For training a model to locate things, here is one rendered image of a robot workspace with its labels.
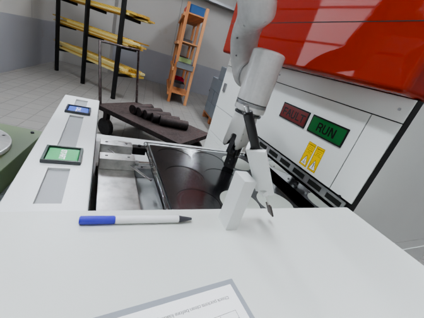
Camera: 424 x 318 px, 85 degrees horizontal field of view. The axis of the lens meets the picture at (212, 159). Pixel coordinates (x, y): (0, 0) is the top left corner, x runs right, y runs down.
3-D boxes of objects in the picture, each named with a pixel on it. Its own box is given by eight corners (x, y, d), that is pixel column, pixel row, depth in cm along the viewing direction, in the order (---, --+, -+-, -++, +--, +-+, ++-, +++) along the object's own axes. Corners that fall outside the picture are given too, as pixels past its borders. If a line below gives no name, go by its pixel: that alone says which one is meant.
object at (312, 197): (241, 161, 94) (249, 139, 90) (322, 243, 59) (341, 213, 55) (238, 160, 93) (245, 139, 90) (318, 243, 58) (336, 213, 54)
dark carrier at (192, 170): (243, 156, 85) (243, 155, 85) (308, 220, 57) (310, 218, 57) (149, 146, 69) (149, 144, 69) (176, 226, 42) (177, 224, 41)
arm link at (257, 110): (244, 96, 68) (241, 106, 69) (232, 96, 61) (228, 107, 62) (270, 106, 65) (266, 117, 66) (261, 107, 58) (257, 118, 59)
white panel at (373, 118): (211, 134, 125) (235, 56, 110) (326, 252, 60) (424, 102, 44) (206, 132, 124) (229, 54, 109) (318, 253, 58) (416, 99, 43)
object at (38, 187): (95, 140, 79) (99, 100, 74) (81, 286, 35) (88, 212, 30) (63, 136, 75) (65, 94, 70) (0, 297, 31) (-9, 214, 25)
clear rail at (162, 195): (147, 145, 71) (147, 141, 70) (177, 235, 41) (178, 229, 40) (142, 144, 70) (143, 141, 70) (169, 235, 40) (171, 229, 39)
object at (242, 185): (246, 214, 39) (277, 142, 34) (258, 230, 36) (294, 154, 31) (214, 214, 36) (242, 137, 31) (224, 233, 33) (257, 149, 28)
